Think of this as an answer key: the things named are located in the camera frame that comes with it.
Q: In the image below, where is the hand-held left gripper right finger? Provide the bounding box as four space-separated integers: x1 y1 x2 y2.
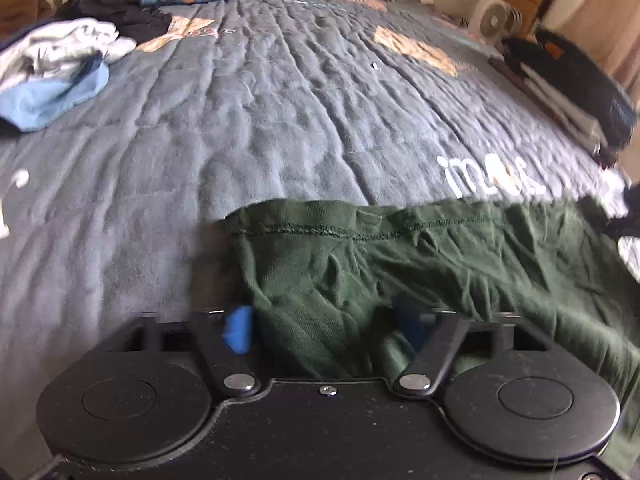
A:
391 292 546 401

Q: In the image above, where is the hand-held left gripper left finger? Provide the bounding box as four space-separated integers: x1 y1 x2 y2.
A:
125 305 261 401

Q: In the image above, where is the green t-shirt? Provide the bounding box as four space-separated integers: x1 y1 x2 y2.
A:
222 195 640 480

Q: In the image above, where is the stack of folded dark clothes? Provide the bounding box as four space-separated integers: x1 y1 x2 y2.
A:
487 27 640 168

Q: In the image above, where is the pile of unfolded clothes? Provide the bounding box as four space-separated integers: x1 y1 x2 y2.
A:
0 17 137 96

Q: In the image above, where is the black folded garment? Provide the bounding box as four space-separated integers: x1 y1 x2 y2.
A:
597 200 640 241

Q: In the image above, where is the light blue shirt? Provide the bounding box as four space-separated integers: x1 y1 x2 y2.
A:
0 62 110 133

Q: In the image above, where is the white box fan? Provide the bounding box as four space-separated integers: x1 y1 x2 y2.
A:
470 0 523 46

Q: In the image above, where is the black crumpled garment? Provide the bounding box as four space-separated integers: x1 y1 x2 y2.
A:
55 0 173 43

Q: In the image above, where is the beige curtain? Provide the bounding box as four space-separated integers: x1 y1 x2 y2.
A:
550 0 640 91

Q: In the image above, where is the brown jacket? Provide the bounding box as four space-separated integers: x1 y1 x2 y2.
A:
0 0 53 43

